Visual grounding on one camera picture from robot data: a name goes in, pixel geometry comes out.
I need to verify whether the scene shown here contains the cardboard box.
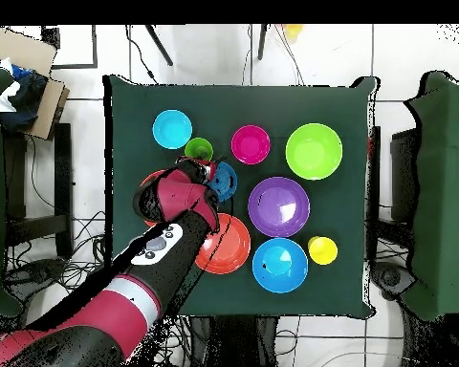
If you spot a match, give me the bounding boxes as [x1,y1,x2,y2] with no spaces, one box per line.
[0,29,72,141]

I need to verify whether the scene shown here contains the black bench frame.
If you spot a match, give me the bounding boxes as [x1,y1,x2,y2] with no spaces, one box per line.
[365,125,422,248]
[3,121,77,259]

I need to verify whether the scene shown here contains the purple plastic bowl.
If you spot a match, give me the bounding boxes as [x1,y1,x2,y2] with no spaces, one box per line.
[248,176,311,239]

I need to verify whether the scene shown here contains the pink plastic bowl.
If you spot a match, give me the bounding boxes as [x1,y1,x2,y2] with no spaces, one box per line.
[230,124,273,165]

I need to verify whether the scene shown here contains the black tripod leg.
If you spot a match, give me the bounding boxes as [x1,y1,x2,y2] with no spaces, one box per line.
[143,24,175,68]
[255,24,270,62]

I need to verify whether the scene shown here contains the large blue plastic bowl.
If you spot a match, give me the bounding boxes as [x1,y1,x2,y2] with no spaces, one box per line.
[251,237,310,294]

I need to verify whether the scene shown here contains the small yellow object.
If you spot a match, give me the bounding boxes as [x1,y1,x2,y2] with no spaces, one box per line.
[282,24,304,43]

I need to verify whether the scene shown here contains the small dark blue bowl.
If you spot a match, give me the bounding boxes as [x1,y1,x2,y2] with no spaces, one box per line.
[208,160,239,204]

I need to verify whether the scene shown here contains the green plastic cup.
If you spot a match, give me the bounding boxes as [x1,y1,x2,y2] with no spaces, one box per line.
[184,137,215,163]

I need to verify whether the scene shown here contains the yellow plastic cup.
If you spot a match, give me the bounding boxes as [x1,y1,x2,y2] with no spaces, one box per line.
[307,235,339,267]

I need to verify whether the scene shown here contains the dark green tablecloth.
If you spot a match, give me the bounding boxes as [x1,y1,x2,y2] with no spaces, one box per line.
[102,74,380,320]

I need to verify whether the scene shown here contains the tangled black floor cables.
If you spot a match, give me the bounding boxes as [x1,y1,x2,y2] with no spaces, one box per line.
[7,209,131,326]

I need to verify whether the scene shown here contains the large green plastic bowl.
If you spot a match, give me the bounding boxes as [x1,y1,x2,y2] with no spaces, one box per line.
[285,122,344,181]

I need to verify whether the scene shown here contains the blue and white cloth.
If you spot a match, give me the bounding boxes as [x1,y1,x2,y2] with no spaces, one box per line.
[0,59,49,133]

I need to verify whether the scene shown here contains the small cyan plastic bowl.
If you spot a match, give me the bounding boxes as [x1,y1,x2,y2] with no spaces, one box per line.
[152,109,194,150]

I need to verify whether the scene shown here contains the orange plastic bowl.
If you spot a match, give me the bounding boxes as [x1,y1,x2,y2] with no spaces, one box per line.
[194,212,252,275]
[140,169,173,228]

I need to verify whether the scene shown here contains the black equipment base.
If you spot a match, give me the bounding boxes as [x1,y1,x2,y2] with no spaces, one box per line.
[369,258,416,301]
[3,258,69,291]

